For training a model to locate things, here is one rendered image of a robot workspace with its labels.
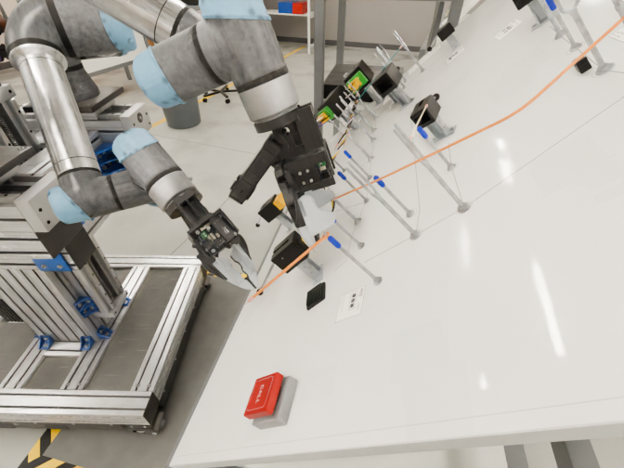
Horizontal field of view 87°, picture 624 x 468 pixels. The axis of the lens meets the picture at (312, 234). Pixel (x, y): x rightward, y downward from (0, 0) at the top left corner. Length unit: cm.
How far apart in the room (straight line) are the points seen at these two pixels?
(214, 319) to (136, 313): 39
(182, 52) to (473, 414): 48
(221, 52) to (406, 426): 44
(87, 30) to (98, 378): 127
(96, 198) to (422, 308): 62
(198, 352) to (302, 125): 152
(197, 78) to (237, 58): 6
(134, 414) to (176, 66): 129
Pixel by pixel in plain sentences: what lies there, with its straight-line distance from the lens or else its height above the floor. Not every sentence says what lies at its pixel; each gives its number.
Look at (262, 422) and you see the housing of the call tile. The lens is 48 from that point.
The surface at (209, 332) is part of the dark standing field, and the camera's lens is 189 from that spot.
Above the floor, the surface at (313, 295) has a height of 110.
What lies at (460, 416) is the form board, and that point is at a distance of 31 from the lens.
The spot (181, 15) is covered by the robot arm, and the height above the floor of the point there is 146.
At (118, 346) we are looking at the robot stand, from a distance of 175.
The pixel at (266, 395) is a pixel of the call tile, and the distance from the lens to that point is 46.
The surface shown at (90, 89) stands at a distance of 140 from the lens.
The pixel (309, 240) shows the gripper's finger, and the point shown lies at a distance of 50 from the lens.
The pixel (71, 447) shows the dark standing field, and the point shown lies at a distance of 187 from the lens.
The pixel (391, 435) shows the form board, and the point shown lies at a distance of 34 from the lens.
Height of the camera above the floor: 153
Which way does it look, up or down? 41 degrees down
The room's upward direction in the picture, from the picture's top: straight up
